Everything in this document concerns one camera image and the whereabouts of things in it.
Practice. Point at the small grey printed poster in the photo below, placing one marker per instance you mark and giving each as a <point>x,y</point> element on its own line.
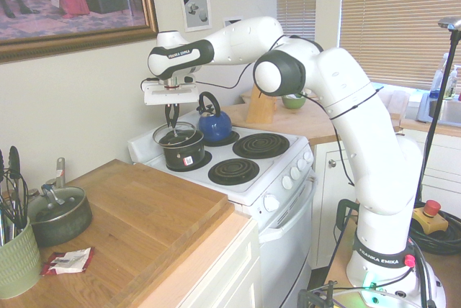
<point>232,22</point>

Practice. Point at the large grey printed poster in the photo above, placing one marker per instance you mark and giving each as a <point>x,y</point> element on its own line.
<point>196,7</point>

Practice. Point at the clear spray bottle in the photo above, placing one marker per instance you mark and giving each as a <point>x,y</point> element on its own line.
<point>438,77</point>

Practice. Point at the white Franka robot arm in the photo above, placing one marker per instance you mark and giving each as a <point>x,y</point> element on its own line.
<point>360,106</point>

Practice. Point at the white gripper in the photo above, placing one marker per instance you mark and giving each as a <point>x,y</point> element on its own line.
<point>171,95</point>

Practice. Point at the black camera stand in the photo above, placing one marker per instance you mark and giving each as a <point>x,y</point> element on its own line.
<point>437,113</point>

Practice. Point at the yellow red emergency stop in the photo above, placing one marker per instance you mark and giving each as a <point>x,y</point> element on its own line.
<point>430,214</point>

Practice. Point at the white paper towel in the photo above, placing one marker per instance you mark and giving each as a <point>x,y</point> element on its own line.
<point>292,95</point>

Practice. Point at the silver cabinet knob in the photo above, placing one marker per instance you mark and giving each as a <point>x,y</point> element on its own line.
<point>332,162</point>

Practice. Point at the clear soap bottle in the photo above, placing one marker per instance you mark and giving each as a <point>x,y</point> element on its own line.
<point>452,85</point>

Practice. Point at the black bar clamp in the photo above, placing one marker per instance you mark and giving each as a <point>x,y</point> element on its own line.
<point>317,297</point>
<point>347,211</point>

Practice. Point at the wide wooden window blind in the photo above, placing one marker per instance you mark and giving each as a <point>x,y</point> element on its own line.
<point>396,16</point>

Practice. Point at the black tongs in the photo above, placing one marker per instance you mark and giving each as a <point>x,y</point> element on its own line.
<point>14,164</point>

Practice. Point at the steel sink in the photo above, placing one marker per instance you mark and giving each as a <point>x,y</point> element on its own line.
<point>450,112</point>

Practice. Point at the green ceramic bowl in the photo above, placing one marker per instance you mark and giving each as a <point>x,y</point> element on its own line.
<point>292,103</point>

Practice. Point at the grey saucepan lid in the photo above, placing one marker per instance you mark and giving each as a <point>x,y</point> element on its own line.
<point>68,201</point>

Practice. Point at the glass pot lid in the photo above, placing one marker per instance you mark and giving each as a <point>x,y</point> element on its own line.
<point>184,128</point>

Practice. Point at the white cabinet under butcher block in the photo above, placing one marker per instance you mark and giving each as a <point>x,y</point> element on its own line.
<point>223,272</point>

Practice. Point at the black whisk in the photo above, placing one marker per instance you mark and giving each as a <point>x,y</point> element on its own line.
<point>16,200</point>

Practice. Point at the wooden knife block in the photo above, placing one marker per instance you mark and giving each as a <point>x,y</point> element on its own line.
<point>259,110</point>

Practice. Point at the black cooking pot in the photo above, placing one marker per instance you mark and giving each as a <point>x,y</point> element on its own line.
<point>180,158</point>

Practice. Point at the white stove knob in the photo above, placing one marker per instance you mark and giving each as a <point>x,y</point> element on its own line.
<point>272,203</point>
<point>308,157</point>
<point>294,173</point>
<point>287,182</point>
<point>302,165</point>

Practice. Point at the large black coil burner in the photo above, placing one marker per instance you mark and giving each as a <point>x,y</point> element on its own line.
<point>261,146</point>

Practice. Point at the green ribbed utensil holder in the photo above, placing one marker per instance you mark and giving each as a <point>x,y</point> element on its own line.
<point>18,261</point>

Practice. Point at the white cabinet with knob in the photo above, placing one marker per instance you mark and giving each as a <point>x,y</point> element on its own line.
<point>443,178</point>

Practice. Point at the white electric stove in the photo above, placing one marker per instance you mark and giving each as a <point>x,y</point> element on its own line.
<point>281,257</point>

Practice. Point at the large butcher block board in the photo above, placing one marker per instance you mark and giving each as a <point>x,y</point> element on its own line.
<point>144,207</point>

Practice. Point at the red white snack wrapper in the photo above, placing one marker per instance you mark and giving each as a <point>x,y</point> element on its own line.
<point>68,261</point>

